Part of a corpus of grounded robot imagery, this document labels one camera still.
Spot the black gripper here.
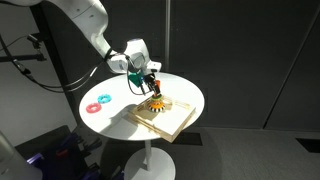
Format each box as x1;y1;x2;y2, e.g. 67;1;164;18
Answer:
140;72;162;97

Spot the wooden tray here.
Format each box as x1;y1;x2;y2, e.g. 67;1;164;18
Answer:
127;94;197;144

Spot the gray vertical pole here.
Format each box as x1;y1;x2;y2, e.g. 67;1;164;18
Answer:
164;0;172;73

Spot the dark equipment pile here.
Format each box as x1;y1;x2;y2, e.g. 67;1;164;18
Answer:
14;124;125;180

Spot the orange ring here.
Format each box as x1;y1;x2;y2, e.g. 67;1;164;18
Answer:
148;99;166;111

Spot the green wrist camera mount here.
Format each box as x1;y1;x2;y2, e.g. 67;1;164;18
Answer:
128;71;145;89

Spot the blue ring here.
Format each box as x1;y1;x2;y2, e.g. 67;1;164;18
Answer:
97;94;113;104

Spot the red ring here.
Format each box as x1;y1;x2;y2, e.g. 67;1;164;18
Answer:
85;102;103;114

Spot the white table pedestal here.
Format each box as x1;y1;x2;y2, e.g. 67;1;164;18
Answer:
123;139;177;180

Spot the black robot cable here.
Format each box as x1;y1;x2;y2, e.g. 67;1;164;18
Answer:
0;33;114;94

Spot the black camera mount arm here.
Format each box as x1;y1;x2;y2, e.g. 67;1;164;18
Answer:
0;33;48;64

